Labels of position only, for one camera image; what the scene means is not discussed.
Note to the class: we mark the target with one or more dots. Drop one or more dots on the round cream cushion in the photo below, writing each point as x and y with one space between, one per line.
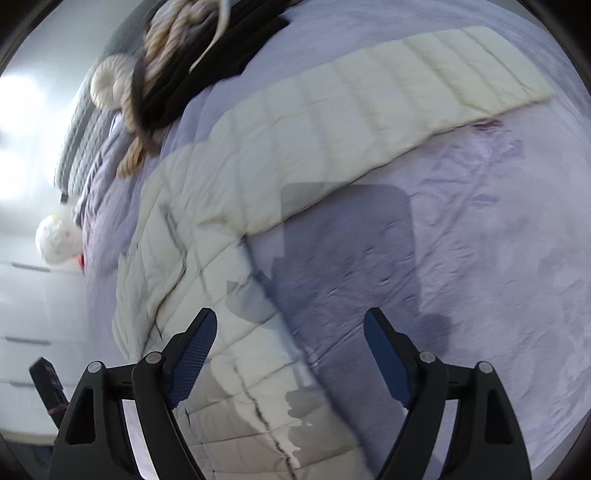
108 83

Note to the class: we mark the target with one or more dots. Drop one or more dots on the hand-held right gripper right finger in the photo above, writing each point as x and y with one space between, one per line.
388 355

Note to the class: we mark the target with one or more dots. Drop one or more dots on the cream puffer coat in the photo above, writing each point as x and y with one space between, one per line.
277 138

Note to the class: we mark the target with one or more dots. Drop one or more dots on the black clothing pile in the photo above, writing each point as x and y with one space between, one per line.
175 97

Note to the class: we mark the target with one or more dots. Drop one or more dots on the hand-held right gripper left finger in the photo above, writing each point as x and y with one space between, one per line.
194 355

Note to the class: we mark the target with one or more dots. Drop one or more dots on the grey knitted pillow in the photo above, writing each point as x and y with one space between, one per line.
74 147

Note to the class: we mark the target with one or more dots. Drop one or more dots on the white drawer cabinet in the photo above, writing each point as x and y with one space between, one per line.
37 314

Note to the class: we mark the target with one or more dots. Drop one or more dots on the lavender bed blanket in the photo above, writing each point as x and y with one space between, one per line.
461 254

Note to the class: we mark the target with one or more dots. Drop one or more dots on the white plush toy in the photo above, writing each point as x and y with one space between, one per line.
55 240

